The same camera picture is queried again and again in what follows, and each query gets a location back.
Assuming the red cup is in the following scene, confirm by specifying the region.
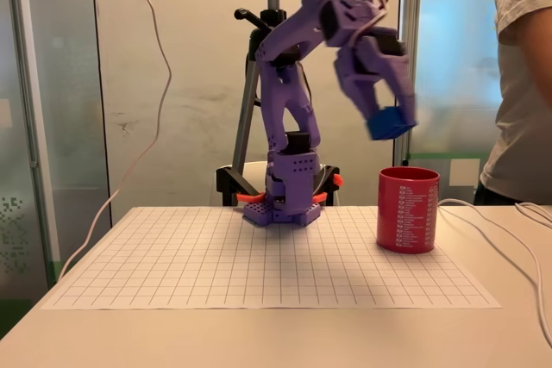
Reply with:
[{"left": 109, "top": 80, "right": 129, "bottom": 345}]
[{"left": 376, "top": 166, "right": 442, "bottom": 254}]

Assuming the white cable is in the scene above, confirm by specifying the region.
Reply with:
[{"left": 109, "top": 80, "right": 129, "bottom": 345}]
[
  {"left": 512, "top": 201, "right": 552, "bottom": 231},
  {"left": 437, "top": 197, "right": 552, "bottom": 343}
]

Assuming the white grid paper sheet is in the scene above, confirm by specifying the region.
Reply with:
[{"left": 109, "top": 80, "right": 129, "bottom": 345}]
[{"left": 41, "top": 206, "right": 504, "bottom": 311}]

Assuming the pink cable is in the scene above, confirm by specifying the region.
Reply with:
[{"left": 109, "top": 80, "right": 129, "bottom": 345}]
[{"left": 57, "top": 0, "right": 173, "bottom": 282}]

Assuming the grey metal partition post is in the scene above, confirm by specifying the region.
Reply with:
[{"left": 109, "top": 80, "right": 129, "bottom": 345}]
[
  {"left": 3, "top": 0, "right": 61, "bottom": 277},
  {"left": 391, "top": 0, "right": 423, "bottom": 167}
]

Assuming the grey camera tripod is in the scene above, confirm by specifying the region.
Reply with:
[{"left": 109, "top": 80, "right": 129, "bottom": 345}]
[{"left": 230, "top": 0, "right": 289, "bottom": 171}]

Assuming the blue brick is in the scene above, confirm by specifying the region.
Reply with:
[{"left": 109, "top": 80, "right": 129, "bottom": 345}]
[{"left": 367, "top": 105, "right": 416, "bottom": 141}]

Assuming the person in white shirt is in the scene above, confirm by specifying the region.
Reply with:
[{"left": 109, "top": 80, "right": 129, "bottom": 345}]
[{"left": 473, "top": 0, "right": 552, "bottom": 206}]

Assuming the black orange table clamp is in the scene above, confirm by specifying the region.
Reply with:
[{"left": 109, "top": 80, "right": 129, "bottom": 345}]
[
  {"left": 215, "top": 165, "right": 265, "bottom": 208},
  {"left": 313, "top": 164, "right": 346, "bottom": 208}
]

